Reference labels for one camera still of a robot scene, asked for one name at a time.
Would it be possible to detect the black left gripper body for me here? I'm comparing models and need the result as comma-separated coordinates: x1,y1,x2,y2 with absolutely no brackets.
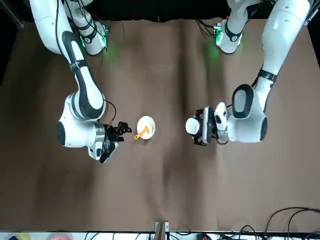
211,109,219,144

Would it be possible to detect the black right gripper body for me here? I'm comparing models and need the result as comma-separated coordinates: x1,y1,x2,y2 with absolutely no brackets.
101,124,120,151

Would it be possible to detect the white bowl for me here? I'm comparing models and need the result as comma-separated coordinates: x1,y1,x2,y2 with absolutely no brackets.
136,115,156,140

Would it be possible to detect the pink plate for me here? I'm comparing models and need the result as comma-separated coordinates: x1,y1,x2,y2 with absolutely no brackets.
51,232,75,240

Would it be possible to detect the yellow plate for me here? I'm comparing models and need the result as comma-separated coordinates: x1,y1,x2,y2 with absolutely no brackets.
8,232,32,240

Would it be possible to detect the aluminium frame post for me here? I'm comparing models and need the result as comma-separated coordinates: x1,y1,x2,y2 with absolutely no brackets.
154,220,170,240

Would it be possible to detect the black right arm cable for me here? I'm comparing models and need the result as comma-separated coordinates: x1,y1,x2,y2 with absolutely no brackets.
55,0,118,126

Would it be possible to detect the aluminium frame rail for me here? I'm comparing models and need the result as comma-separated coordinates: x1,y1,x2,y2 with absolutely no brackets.
0,0,25,29

